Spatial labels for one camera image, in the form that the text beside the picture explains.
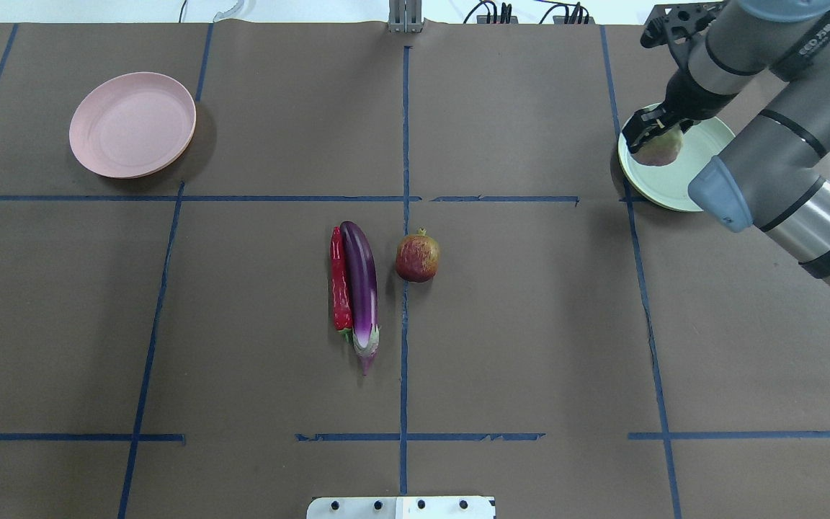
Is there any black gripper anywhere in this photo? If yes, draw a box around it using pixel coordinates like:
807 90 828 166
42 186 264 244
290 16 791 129
622 72 718 154

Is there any green pink peach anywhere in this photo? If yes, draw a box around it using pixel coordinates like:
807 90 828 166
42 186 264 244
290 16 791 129
632 125 683 167

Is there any red yellow pomegranate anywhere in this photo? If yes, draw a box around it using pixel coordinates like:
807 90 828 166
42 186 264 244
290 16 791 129
395 227 441 283

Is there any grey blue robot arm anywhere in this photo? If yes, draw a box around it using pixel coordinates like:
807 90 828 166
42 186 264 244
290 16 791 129
622 1 830 286

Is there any green plate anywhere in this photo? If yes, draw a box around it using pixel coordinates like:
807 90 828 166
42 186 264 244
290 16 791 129
617 117 735 213

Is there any purple eggplant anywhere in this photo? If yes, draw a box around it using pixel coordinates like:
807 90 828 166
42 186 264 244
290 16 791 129
339 221 381 375

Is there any red chili pepper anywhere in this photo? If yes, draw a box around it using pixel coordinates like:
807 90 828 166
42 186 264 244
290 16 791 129
329 226 353 342

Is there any pink plate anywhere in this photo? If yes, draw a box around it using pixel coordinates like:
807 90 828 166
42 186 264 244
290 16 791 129
68 71 197 179

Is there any black power strip with cables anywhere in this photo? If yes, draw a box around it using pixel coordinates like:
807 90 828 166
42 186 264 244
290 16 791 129
461 1 596 25

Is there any grey metal bracket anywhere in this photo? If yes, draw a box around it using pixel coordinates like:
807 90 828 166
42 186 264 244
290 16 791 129
388 0 424 34

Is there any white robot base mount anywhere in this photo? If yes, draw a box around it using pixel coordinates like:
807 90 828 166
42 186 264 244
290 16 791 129
306 495 497 518

